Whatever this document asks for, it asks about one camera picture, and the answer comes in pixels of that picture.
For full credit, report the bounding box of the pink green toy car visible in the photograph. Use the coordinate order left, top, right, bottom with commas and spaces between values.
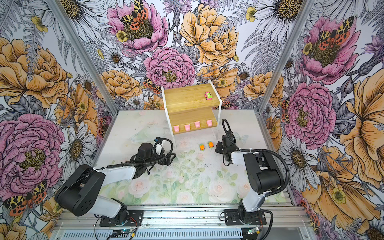
205, 92, 213, 101

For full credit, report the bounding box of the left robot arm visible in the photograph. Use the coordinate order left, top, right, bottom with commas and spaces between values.
55, 137, 176, 226

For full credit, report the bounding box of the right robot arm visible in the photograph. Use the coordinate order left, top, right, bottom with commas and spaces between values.
215, 135, 285, 226

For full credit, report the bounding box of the wooden two-tier shelf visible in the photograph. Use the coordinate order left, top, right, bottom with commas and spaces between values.
161, 80, 223, 147

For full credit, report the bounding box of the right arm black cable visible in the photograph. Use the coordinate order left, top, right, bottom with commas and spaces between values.
221, 118, 290, 198

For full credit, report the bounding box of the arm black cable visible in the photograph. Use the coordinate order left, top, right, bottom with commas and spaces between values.
95, 137, 175, 172
221, 118, 290, 198

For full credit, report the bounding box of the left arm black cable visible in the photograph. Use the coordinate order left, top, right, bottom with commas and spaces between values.
95, 137, 175, 172

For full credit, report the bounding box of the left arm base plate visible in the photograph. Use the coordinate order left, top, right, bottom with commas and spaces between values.
100, 210, 144, 227

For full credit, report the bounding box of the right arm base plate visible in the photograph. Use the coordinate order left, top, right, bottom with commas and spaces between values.
224, 209, 267, 226

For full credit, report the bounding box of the aluminium frame rail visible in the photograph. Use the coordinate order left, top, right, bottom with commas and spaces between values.
55, 203, 310, 230

